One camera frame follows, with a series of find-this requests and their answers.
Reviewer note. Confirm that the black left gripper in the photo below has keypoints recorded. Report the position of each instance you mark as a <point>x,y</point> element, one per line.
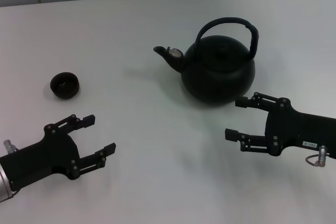
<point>44,155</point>

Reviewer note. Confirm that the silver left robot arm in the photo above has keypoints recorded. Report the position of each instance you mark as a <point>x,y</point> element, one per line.
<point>4,182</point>

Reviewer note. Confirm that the small black teacup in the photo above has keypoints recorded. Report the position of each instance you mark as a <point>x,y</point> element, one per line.
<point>65,85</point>

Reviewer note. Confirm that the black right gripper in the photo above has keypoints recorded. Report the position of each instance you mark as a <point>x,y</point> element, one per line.
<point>302,129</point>

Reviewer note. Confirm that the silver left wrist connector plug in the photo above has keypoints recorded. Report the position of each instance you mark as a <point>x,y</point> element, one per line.
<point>9,146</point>

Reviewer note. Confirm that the black round teapot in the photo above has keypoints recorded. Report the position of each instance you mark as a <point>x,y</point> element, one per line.
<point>218,77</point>

